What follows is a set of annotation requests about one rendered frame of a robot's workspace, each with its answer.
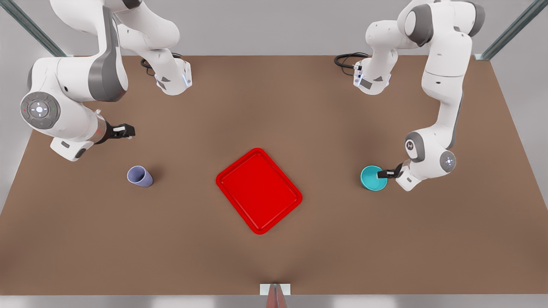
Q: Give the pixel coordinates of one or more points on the teal bowl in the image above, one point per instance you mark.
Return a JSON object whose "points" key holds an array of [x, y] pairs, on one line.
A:
{"points": [[371, 179]]}

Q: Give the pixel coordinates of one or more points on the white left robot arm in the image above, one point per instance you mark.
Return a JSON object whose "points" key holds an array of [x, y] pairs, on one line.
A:
{"points": [[441, 68]]}

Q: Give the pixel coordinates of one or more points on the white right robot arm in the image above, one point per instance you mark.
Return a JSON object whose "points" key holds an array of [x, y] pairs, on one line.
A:
{"points": [[68, 81]]}

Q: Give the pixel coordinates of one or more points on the lavender cup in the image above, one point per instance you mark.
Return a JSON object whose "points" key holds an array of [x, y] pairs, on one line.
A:
{"points": [[139, 176]]}

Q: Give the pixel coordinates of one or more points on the red rectangular tray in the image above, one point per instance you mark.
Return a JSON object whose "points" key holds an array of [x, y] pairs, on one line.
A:
{"points": [[259, 191]]}

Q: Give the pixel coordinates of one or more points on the silver frame post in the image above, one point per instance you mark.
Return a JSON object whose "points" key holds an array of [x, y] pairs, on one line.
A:
{"points": [[509, 31], [275, 295], [30, 28]]}

